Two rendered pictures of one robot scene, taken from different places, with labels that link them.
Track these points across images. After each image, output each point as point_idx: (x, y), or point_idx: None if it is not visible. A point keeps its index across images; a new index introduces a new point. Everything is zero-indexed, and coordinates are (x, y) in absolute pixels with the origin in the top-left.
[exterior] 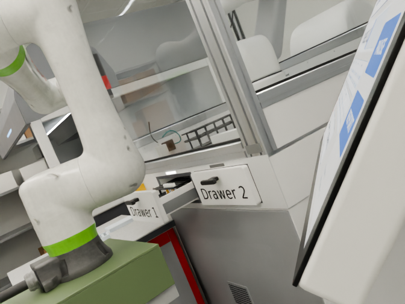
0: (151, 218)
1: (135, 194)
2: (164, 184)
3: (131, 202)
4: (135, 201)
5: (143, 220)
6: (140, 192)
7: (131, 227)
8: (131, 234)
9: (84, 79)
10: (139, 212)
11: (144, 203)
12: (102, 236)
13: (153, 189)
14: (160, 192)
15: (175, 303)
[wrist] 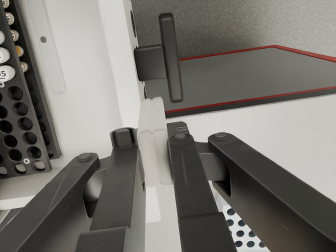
0: (130, 1)
1: (136, 73)
2: (2, 52)
3: (174, 23)
4: (149, 45)
5: (144, 81)
6: (119, 19)
7: (153, 249)
8: (170, 188)
9: None
10: (145, 93)
11: (128, 10)
12: (237, 227)
13: (46, 158)
14: (37, 148)
15: (148, 86)
